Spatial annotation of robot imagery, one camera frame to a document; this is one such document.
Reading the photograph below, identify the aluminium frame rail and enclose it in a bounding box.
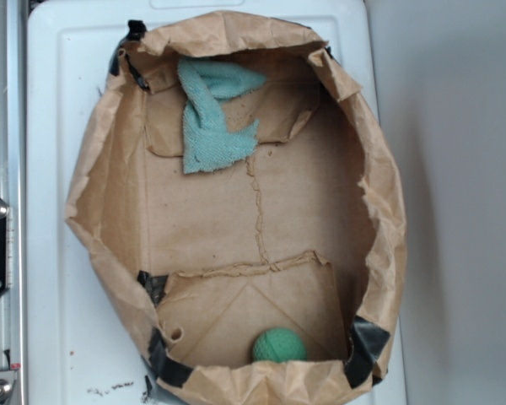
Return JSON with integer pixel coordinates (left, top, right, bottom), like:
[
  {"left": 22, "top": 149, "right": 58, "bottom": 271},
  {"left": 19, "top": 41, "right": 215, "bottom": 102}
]
[{"left": 0, "top": 1, "right": 27, "bottom": 404}]

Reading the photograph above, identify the white plastic lid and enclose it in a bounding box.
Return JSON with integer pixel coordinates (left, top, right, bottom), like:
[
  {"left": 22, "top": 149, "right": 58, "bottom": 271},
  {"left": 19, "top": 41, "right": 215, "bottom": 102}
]
[{"left": 24, "top": 0, "right": 407, "bottom": 405}]

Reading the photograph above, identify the green dimpled ball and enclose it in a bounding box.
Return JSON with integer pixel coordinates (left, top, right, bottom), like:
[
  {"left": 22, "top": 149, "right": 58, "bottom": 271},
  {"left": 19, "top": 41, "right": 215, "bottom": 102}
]
[{"left": 252, "top": 327, "right": 307, "bottom": 363}]

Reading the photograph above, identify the teal terry cloth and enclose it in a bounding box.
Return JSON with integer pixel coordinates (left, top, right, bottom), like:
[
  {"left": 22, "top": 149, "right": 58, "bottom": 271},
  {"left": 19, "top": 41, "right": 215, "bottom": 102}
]
[{"left": 177, "top": 57, "right": 266, "bottom": 174}]

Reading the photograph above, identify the brown paper bag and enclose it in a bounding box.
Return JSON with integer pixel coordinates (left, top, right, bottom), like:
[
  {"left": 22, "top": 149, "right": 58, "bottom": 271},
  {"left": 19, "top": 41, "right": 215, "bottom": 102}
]
[{"left": 65, "top": 11, "right": 406, "bottom": 404}]

